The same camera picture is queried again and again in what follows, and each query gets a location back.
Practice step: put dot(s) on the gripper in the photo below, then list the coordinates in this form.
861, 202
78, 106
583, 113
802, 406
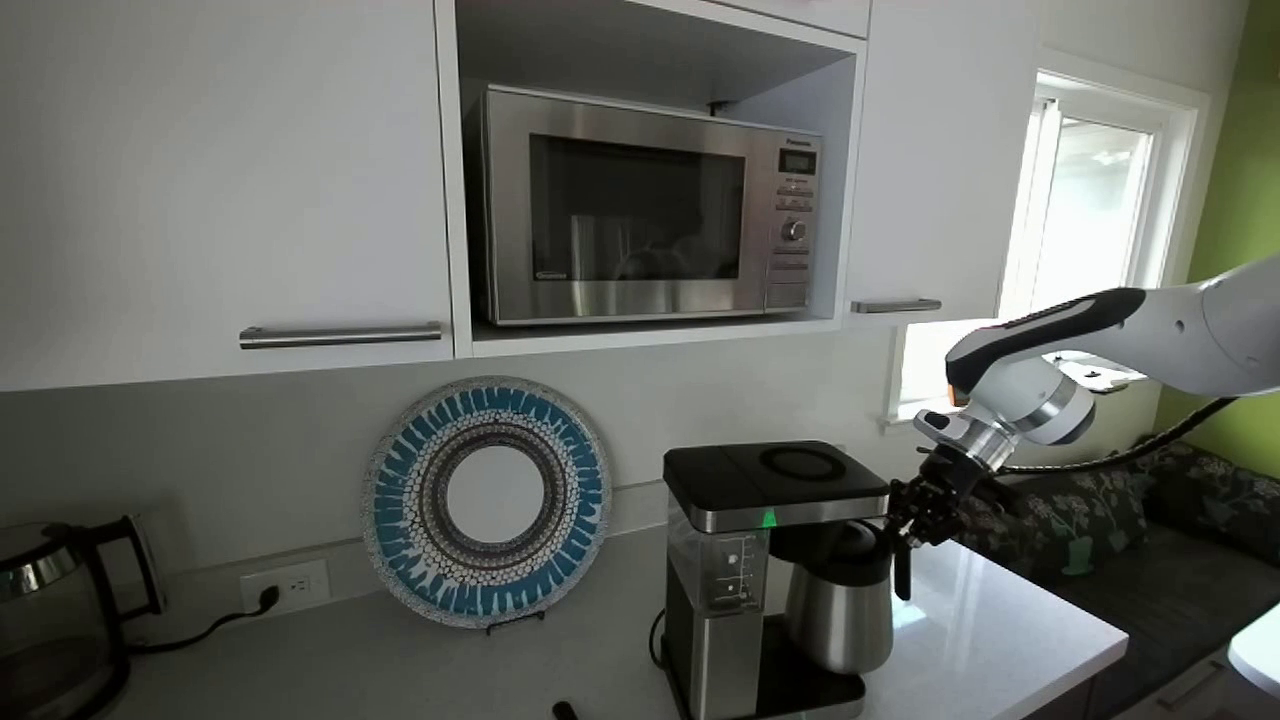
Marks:
950, 480

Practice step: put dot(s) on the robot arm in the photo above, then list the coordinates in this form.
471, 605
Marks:
1180, 330

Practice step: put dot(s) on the steel coffee carafe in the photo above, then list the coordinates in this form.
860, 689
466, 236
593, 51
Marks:
838, 610

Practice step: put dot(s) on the black and steel coffee maker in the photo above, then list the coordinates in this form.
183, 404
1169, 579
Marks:
720, 500

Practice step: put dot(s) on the row of floral cushions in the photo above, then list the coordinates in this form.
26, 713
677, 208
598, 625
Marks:
1070, 515

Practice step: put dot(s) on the dark bench seat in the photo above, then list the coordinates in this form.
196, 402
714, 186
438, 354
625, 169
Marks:
1180, 600

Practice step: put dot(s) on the microwave knob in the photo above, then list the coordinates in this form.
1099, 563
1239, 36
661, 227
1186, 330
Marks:
794, 231

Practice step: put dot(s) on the drawer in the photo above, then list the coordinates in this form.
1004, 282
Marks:
1200, 695

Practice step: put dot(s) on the stainless steel microwave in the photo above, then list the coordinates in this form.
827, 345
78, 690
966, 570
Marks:
640, 300

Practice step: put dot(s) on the window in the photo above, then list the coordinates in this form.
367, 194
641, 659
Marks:
1090, 200

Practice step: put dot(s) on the narrow white cabinet door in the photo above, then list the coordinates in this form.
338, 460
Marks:
940, 150

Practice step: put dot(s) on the white round table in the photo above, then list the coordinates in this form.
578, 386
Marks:
1260, 650

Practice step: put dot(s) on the small black object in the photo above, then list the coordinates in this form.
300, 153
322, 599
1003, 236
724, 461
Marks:
566, 711

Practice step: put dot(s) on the black plate stand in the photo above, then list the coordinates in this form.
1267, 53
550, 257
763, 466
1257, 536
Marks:
515, 620

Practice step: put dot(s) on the microwave door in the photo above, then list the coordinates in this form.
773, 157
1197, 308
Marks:
630, 115

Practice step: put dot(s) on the blue patterned decorative plate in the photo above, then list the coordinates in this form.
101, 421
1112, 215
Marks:
400, 500

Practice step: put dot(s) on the wide white cabinet door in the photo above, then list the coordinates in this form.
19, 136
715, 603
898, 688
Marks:
200, 180

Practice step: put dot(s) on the glass electric kettle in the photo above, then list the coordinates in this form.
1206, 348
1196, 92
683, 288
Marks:
50, 620

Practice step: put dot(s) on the white wall socket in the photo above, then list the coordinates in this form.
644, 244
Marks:
300, 585

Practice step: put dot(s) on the white wall cabinet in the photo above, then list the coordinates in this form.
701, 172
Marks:
200, 180

